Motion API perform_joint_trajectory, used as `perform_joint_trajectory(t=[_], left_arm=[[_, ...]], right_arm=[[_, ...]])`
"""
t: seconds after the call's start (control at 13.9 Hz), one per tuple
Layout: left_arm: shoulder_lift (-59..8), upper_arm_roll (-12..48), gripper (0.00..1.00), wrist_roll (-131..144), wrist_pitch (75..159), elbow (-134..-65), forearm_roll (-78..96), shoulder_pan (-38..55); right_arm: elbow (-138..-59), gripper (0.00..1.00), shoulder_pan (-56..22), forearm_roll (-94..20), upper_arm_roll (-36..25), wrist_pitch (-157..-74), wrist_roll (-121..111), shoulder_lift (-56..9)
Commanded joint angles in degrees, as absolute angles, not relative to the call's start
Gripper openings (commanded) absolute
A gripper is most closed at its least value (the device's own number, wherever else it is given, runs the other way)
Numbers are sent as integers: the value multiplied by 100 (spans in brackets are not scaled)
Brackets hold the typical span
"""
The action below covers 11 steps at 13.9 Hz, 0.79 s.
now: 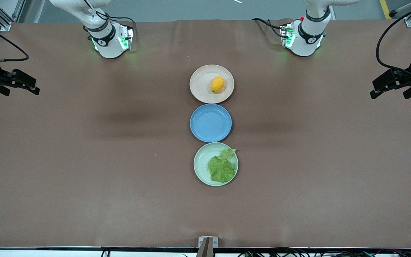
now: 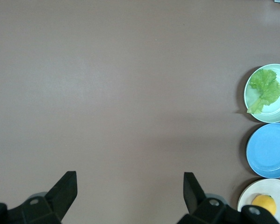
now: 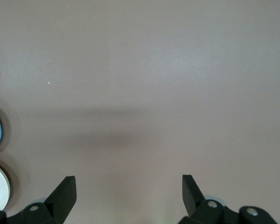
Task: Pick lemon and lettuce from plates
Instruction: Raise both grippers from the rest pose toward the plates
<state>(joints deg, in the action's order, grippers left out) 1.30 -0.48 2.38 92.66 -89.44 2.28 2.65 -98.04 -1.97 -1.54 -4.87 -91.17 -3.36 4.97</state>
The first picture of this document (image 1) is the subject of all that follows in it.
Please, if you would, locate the yellow lemon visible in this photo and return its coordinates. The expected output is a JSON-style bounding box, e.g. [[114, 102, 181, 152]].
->
[[210, 76, 225, 94]]

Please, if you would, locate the green lettuce leaf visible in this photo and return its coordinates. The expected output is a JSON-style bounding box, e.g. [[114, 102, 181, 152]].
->
[[207, 148, 237, 183]]

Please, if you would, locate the grey metal rod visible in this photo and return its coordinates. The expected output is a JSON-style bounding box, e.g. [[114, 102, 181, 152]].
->
[[389, 0, 411, 17]]

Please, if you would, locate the brown table cover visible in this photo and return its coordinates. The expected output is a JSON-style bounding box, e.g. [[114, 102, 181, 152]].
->
[[0, 20, 411, 249]]

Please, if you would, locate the blue plate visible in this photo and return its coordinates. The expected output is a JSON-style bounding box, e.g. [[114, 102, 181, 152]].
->
[[190, 104, 233, 143]]

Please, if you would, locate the pale beige plate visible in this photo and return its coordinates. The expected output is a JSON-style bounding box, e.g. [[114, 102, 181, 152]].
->
[[189, 64, 235, 104]]

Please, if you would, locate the pale green plate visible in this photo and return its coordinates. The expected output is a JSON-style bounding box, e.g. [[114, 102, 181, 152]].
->
[[193, 142, 239, 187]]

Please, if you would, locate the black arm base cable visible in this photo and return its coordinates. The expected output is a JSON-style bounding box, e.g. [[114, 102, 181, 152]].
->
[[84, 0, 137, 26], [251, 17, 285, 38]]

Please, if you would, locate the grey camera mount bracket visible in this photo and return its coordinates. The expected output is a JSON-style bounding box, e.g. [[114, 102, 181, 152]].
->
[[198, 236, 219, 257]]

